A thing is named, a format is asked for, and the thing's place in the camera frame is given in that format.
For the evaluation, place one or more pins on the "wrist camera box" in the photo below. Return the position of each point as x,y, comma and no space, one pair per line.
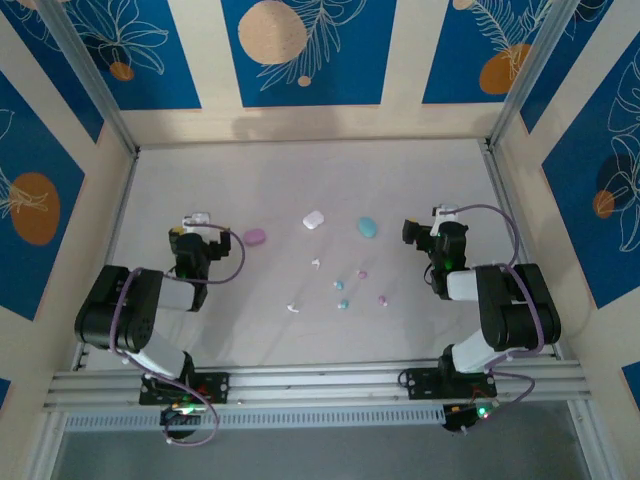
445,212
196,219

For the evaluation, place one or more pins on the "white earbud charging case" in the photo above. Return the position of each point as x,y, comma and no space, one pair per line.
312,220

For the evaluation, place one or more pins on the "aluminium table side rail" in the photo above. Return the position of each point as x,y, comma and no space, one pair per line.
495,167
120,215

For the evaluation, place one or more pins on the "black controller board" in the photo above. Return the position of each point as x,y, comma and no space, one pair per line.
457,419
172,415

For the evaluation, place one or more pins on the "pink earbud charging case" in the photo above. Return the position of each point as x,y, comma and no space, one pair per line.
254,236

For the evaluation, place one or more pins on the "blue earbud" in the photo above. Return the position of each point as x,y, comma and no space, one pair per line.
339,285
343,304

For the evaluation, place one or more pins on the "aluminium mounting rail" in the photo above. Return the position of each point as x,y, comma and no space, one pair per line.
320,382

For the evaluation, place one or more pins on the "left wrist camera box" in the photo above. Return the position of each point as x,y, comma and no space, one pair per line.
196,219

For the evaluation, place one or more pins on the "blue earbud charging case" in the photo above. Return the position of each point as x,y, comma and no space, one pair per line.
366,227

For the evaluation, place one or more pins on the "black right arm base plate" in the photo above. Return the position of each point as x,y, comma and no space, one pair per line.
415,385

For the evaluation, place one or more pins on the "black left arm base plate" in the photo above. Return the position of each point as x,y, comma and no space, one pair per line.
217,387

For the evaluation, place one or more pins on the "pink earbud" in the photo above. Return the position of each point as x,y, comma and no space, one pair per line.
362,274
382,300

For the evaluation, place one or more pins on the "aluminium corner post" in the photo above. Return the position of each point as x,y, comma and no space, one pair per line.
532,75
90,75

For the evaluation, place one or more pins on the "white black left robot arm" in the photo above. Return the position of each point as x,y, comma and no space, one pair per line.
120,310

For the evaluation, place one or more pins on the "aluminium frame leg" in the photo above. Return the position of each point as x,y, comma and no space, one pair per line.
45,450
595,457

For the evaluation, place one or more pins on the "white earbud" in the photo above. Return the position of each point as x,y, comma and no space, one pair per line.
292,307
315,262

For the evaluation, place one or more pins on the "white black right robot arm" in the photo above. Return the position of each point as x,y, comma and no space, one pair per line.
520,310

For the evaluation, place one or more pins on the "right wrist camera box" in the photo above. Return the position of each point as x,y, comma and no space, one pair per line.
445,212

